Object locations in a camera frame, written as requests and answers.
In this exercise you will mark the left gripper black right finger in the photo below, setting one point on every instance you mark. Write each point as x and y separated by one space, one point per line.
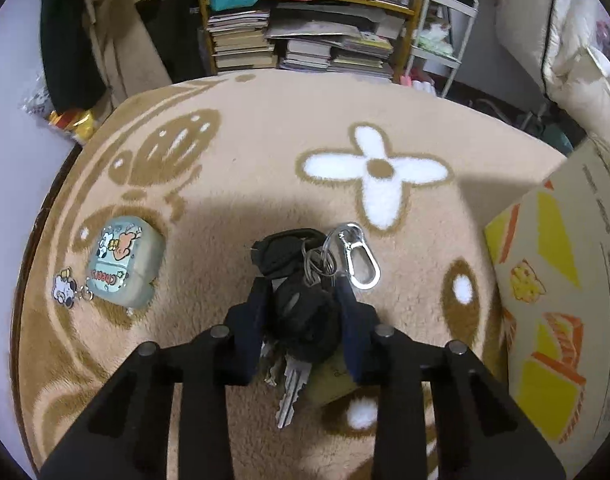
481 433

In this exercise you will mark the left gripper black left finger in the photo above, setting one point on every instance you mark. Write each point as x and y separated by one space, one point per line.
163 396

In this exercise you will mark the cardboard box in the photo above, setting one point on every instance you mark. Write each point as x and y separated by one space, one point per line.
551 255

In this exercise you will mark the bunch of keys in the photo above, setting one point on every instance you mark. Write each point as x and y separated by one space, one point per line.
315 312

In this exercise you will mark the green cartoon earbuds case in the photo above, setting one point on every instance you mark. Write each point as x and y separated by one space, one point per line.
125 263

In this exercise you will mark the beige patterned carpet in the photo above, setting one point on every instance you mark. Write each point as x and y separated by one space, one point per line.
217 164

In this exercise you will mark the plastic snack bag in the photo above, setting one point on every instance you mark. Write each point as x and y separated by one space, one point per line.
78 125

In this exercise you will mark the stack of books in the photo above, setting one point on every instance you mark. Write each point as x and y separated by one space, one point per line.
239 40

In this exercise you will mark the white metal rack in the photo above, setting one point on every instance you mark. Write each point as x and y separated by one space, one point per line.
432 40

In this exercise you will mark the white duvet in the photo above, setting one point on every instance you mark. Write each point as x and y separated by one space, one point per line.
564 45

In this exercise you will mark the wooden bookshelf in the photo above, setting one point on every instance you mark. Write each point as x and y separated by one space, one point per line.
325 7

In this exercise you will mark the cartoon dog keychain charm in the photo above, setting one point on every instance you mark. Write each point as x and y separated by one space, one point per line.
66 291

